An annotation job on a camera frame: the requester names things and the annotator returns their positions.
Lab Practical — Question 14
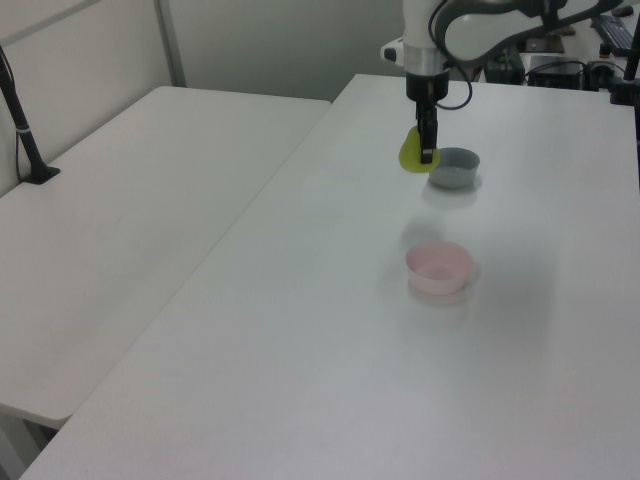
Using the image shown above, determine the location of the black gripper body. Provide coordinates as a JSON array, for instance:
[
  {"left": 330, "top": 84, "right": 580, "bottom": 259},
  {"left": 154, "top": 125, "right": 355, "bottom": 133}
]
[{"left": 405, "top": 72, "right": 450, "bottom": 106}]

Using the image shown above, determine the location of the green pear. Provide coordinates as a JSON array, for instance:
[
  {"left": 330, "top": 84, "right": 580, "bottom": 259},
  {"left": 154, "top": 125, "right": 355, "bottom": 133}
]
[{"left": 397, "top": 126, "right": 442, "bottom": 176}]

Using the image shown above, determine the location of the gray plastic bowl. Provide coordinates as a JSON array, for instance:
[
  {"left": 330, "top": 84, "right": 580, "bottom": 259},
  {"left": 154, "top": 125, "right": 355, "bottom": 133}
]
[{"left": 427, "top": 146, "right": 482, "bottom": 190}]

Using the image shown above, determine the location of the pink plastic bowl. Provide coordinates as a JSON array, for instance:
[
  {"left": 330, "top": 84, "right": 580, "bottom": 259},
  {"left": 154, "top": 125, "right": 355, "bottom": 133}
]
[{"left": 404, "top": 240, "right": 474, "bottom": 296}]

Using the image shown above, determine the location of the dark background equipment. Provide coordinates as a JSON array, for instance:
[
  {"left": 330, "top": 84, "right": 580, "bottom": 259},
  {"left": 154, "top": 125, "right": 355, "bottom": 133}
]
[{"left": 519, "top": 37, "right": 617, "bottom": 93}]

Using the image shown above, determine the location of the black computer keyboard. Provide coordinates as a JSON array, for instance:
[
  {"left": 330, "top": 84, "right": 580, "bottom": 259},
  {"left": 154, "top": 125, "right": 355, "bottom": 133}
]
[{"left": 590, "top": 14, "right": 636, "bottom": 52}]

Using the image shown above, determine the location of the black pole with clamp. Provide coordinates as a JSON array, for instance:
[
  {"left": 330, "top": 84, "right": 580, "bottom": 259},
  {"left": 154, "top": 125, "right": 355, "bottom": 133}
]
[{"left": 608, "top": 38, "right": 640, "bottom": 107}]

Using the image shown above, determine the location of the white side table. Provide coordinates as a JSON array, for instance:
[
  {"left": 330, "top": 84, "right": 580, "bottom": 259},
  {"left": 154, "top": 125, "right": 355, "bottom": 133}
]
[{"left": 0, "top": 85, "right": 333, "bottom": 432}]

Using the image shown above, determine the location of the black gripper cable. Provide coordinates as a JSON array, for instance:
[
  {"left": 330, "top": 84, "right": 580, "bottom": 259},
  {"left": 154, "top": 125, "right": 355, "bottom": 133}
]
[{"left": 428, "top": 0, "right": 474, "bottom": 112}]

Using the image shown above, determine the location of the gray partition post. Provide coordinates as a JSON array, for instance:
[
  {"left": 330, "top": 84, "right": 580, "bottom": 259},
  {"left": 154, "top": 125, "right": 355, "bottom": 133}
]
[{"left": 153, "top": 0, "right": 188, "bottom": 88}]

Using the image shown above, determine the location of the black camera pole with base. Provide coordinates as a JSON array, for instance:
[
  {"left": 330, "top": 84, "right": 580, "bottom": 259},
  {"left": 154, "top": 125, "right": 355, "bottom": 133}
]
[{"left": 0, "top": 43, "right": 63, "bottom": 187}]

